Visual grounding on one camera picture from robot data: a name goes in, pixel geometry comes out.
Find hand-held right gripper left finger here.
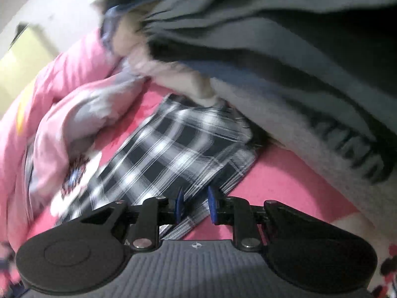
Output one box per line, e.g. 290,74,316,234
81,188,186,251

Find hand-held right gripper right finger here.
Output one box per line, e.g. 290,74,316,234
207,186,311,252

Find black white plaid pants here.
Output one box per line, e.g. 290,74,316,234
56,95,258,239

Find stack of folded clothes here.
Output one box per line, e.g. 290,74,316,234
90,0,397,224

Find pink floral bed sheet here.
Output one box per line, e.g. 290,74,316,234
31,77,397,298

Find pink floral quilt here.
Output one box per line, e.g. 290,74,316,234
0,28,156,255

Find pale yellow cabinet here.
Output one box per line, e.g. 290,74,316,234
0,22,59,83

